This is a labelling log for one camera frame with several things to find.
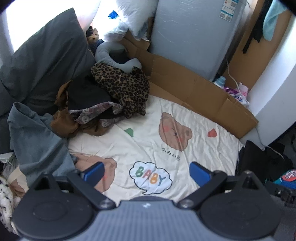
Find floral patterned garment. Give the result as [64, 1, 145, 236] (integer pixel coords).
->
[69, 102, 126, 128]

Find white plastic-wrapped pillow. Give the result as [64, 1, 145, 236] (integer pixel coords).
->
[102, 0, 160, 42]

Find black hanging garment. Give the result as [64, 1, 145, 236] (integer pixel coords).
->
[242, 0, 273, 55]

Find light blue detergent bottle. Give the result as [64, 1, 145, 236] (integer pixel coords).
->
[213, 76, 226, 87]

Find grey neck pillow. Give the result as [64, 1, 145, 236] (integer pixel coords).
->
[95, 42, 142, 70]

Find grey plastic-wrapped mattress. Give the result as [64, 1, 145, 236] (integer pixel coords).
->
[148, 0, 249, 81]

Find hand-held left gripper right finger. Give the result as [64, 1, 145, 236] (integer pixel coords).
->
[177, 161, 264, 210]

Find cream printed bed sheet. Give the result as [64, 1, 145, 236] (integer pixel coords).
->
[7, 95, 244, 202]

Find folded black clothes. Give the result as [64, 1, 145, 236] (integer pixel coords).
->
[236, 140, 293, 183]

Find brown garment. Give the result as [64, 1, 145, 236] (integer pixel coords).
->
[50, 81, 111, 138]

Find brown cardboard sheet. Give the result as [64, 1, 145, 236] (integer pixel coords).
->
[120, 30, 259, 141]

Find spotted plush toy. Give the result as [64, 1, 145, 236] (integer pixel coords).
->
[86, 26, 100, 44]

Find dark grey pillow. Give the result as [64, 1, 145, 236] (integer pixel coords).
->
[0, 8, 96, 116]

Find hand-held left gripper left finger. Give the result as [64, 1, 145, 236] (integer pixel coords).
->
[35, 161, 116, 210]

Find teal hanging towel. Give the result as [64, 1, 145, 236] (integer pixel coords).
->
[264, 1, 281, 42]

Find blue-grey garment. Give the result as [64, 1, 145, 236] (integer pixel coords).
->
[7, 102, 80, 181]

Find white cable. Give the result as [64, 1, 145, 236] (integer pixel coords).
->
[225, 58, 241, 90]

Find leopard print pants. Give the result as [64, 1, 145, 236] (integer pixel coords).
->
[91, 62, 150, 117]

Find teal printed cloth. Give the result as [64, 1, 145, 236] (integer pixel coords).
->
[274, 169, 296, 186]

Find brown wooden door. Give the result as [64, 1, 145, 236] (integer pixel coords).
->
[224, 0, 292, 91]

